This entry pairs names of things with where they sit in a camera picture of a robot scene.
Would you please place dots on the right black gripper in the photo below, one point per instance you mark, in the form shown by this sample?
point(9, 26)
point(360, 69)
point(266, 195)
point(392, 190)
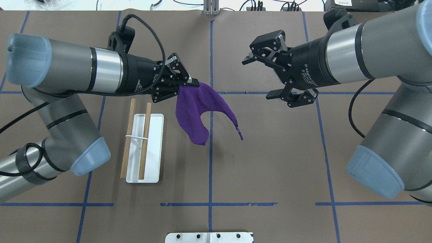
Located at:
point(308, 65)

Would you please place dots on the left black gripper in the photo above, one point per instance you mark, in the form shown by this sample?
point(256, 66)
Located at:
point(140, 75)

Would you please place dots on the purple towel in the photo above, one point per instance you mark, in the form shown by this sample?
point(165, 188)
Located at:
point(192, 102)

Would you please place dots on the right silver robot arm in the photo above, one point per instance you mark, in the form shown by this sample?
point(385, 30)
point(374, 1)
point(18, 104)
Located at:
point(394, 49)

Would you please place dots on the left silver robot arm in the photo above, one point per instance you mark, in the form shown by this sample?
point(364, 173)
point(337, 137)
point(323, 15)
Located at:
point(52, 74)

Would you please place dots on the black box with label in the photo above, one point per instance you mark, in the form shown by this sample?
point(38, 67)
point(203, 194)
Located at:
point(361, 5)

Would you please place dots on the white pillar with base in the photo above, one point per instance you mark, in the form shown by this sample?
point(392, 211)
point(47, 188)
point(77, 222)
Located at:
point(210, 237)

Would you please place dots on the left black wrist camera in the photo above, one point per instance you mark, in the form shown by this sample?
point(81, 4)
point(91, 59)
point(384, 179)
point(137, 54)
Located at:
point(121, 40)

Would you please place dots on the aluminium frame post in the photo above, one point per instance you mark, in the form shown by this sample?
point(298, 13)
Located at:
point(211, 7)

